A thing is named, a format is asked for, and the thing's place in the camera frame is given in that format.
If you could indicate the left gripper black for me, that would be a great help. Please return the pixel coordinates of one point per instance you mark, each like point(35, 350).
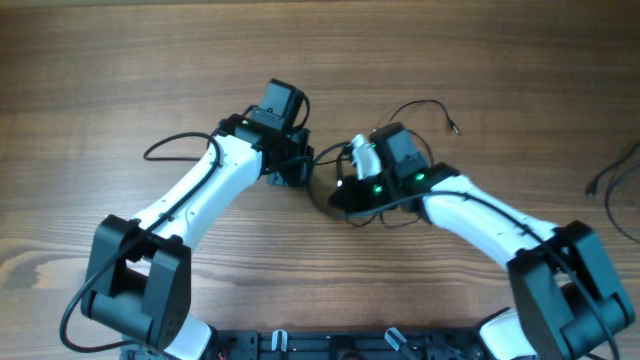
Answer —
point(298, 174)

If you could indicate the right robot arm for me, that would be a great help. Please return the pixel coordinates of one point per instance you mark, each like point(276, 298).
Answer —
point(568, 298)

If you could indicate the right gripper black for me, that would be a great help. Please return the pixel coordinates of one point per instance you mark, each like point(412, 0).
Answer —
point(351, 195)

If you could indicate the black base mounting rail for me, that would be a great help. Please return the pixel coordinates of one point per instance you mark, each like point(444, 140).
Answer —
point(429, 344)

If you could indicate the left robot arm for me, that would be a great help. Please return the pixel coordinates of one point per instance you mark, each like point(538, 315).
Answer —
point(138, 280)

